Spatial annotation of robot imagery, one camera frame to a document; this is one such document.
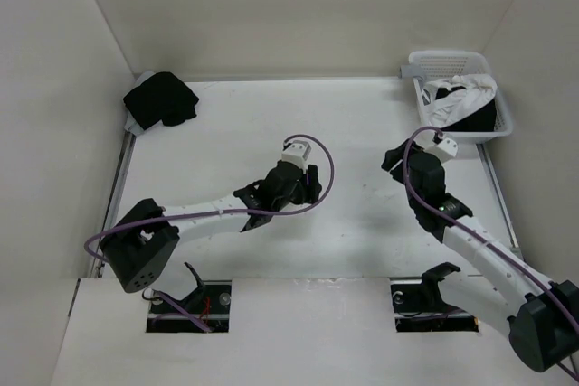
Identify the white tank top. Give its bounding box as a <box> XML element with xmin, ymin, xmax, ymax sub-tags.
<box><xmin>421</xmin><ymin>74</ymin><xmax>498</xmax><ymax>130</ymax></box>

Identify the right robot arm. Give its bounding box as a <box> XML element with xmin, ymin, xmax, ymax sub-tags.
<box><xmin>381</xmin><ymin>138</ymin><xmax>578</xmax><ymax>372</ymax></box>

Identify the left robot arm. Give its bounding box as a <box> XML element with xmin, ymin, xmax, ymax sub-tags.
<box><xmin>100</xmin><ymin>161</ymin><xmax>322</xmax><ymax>313</ymax></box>

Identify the black tank top in basket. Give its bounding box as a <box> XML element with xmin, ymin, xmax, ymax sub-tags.
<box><xmin>442</xmin><ymin>99</ymin><xmax>497</xmax><ymax>132</ymax></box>

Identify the folded black tank top stack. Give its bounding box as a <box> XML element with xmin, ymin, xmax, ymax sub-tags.
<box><xmin>123</xmin><ymin>71</ymin><xmax>199</xmax><ymax>132</ymax></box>

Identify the grey clip on basket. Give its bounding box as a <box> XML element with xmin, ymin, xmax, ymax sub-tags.
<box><xmin>398</xmin><ymin>64</ymin><xmax>426</xmax><ymax>80</ymax></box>

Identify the white plastic laundry basket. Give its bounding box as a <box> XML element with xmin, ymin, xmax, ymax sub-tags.
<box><xmin>400</xmin><ymin>50</ymin><xmax>514</xmax><ymax>144</ymax></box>

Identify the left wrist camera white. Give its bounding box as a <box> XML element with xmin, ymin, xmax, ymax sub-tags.
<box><xmin>281</xmin><ymin>140</ymin><xmax>311</xmax><ymax>169</ymax></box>

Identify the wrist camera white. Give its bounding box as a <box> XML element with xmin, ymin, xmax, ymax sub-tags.
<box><xmin>281</xmin><ymin>140</ymin><xmax>311</xmax><ymax>169</ymax></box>
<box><xmin>426</xmin><ymin>133</ymin><xmax>459</xmax><ymax>164</ymax></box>

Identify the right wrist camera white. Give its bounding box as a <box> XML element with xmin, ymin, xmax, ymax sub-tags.
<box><xmin>426</xmin><ymin>133</ymin><xmax>459</xmax><ymax>164</ymax></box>

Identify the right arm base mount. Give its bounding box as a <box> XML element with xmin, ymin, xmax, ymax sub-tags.
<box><xmin>390</xmin><ymin>262</ymin><xmax>479</xmax><ymax>333</ymax></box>

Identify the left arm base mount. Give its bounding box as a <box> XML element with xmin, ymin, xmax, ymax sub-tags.
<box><xmin>141</xmin><ymin>263</ymin><xmax>233</xmax><ymax>334</ymax></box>

